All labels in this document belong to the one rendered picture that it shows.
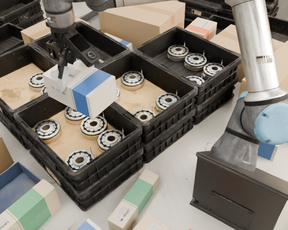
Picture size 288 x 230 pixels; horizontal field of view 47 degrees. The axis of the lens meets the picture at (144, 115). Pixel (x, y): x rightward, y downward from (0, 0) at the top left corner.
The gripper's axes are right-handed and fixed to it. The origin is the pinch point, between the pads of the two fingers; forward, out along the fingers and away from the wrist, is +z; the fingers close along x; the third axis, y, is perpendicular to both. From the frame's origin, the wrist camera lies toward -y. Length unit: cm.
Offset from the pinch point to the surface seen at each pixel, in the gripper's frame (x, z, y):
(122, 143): 0.4, 18.7, -15.9
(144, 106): -26.8, 28.4, -4.6
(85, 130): -0.9, 25.2, 3.9
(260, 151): -40, 39, -52
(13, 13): -78, 52, 157
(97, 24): -84, 40, 75
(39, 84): -9.8, 25.1, 40.1
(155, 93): -36.3, 28.4, -3.5
